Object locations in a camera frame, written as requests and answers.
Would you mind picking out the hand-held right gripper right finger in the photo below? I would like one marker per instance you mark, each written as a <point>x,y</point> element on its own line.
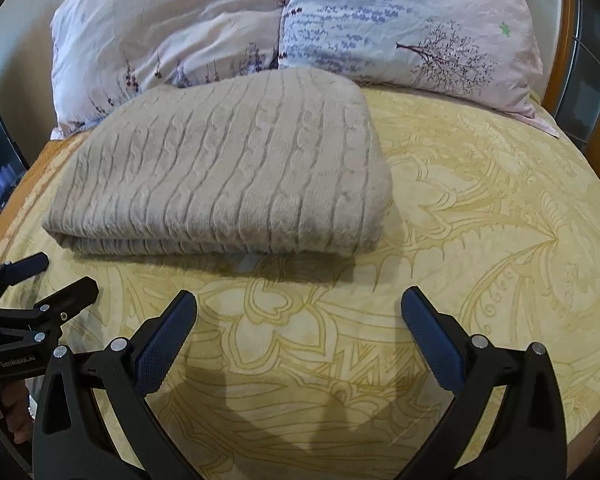
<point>432,345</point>

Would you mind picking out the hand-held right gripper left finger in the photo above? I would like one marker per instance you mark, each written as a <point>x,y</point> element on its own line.
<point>157,350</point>

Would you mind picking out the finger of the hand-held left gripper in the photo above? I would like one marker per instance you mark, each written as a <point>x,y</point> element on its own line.
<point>75,294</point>
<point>20,266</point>

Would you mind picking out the beige quilted cloth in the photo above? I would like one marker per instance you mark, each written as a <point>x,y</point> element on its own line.
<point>220,170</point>

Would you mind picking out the person's left hand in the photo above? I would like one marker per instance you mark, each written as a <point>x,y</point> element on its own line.
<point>19,422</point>

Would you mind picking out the yellow patterned bedspread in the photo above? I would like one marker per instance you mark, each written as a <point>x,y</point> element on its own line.
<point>480,260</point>

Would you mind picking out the pink floral pillow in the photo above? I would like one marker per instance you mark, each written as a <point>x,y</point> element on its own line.
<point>170,30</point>

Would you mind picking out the pink tree print pillow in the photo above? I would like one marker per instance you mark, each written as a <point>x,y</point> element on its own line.
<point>405,25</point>

